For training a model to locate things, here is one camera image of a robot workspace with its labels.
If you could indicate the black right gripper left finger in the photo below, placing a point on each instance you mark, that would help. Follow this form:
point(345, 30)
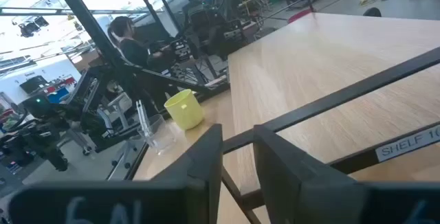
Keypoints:
point(211, 169)

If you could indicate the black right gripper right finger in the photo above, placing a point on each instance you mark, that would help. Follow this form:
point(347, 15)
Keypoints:
point(295, 182)

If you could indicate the clear glass cup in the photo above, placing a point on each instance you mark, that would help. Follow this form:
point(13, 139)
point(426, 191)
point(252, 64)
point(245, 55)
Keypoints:
point(161, 138)

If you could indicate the yellow mug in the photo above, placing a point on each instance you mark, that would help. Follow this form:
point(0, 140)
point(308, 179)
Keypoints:
point(184, 110)

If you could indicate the black background robot arm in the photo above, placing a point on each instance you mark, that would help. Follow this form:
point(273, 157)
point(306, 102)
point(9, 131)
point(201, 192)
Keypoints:
point(44, 128)

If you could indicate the white shelf label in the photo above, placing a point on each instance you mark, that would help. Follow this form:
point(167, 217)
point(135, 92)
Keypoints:
point(405, 145)

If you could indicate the person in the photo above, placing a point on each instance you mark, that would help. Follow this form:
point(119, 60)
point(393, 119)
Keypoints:
point(132, 50)

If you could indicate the wooden shelf with black frame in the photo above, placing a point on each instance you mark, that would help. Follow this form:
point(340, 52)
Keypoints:
point(309, 79)

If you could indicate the black rig frame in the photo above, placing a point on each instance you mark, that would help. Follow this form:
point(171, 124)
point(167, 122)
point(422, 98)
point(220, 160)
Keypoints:
point(86, 18)

